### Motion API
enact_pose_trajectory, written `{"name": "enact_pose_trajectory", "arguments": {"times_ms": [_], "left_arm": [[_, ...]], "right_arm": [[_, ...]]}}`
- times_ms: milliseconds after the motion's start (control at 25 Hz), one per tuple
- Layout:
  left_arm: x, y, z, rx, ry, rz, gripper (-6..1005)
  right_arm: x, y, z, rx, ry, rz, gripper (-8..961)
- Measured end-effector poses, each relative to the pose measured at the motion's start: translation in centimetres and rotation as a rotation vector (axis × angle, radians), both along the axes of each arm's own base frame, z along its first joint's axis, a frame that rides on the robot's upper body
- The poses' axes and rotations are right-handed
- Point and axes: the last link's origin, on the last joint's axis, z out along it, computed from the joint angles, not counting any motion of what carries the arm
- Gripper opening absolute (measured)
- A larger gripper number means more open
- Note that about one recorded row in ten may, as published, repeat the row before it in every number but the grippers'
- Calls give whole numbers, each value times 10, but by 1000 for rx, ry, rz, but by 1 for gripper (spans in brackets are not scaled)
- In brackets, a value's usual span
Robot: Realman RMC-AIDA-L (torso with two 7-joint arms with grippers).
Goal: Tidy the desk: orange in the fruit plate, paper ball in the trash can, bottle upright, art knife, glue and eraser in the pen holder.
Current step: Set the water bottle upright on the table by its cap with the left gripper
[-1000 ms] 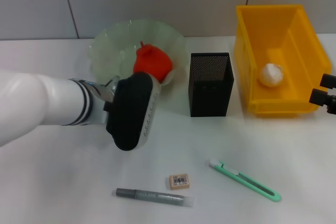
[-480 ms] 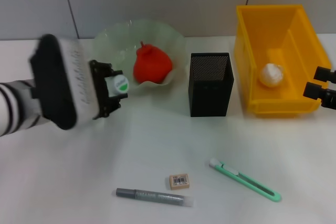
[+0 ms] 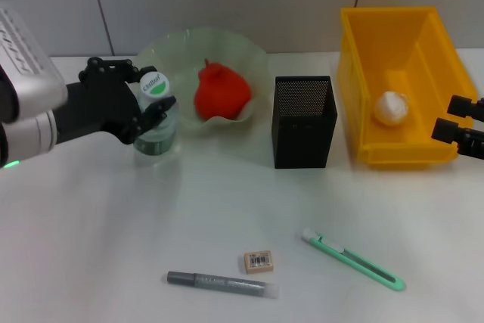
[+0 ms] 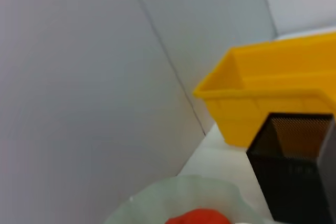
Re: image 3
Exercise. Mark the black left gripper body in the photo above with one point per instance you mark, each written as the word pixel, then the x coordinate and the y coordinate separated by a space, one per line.
pixel 94 107

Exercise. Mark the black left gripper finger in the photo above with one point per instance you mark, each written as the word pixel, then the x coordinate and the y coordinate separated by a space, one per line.
pixel 106 67
pixel 155 115

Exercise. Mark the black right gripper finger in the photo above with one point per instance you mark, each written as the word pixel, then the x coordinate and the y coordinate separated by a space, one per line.
pixel 463 107
pixel 450 132

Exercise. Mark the clear green-label water bottle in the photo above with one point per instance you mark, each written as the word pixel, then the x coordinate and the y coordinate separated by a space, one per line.
pixel 154 86

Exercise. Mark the white paper ball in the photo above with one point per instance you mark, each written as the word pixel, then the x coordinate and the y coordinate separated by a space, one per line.
pixel 391 108

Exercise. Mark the red-orange orange fruit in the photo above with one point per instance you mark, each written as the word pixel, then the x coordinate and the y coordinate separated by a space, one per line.
pixel 221 92

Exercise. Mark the green utility knife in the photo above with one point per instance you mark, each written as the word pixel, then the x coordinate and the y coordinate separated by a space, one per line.
pixel 351 260

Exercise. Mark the beige eraser with barcode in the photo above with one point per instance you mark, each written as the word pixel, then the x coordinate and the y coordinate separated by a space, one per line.
pixel 258 261

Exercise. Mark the pale green glass fruit bowl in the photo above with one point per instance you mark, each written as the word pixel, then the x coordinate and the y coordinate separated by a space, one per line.
pixel 181 54

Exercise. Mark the black mesh pen holder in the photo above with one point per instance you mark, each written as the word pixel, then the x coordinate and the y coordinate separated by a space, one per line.
pixel 302 141

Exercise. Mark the grey marker pen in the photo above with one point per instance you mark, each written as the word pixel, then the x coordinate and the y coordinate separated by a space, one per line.
pixel 223 284

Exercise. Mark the yellow plastic bin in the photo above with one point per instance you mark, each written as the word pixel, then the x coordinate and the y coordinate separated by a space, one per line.
pixel 401 54

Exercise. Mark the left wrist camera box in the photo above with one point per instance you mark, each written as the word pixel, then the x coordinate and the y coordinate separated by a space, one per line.
pixel 26 62

